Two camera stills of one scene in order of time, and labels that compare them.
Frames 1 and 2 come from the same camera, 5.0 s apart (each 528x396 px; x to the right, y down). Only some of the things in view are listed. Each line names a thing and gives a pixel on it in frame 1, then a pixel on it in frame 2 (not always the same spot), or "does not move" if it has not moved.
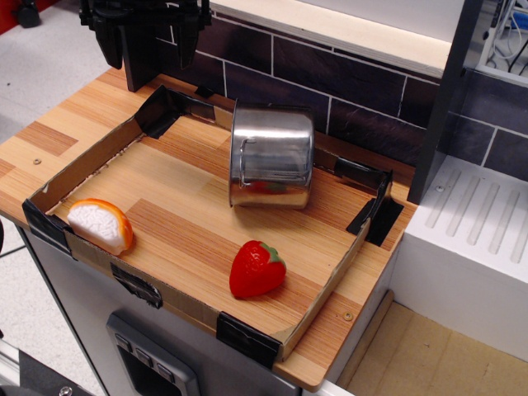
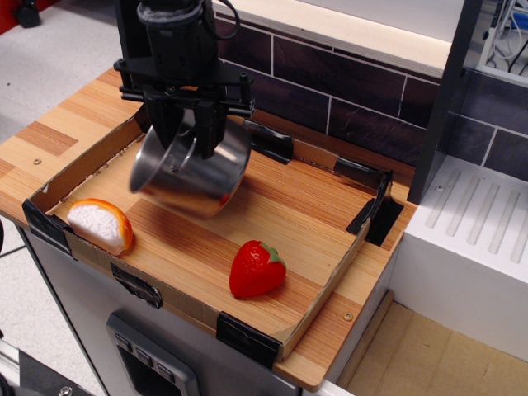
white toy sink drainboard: (463, 259) does not move
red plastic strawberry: (256, 268) does not move
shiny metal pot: (271, 154) -> (181, 178)
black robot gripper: (115, 20) -> (182, 63)
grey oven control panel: (146, 365) does not move
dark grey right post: (435, 140) does not move
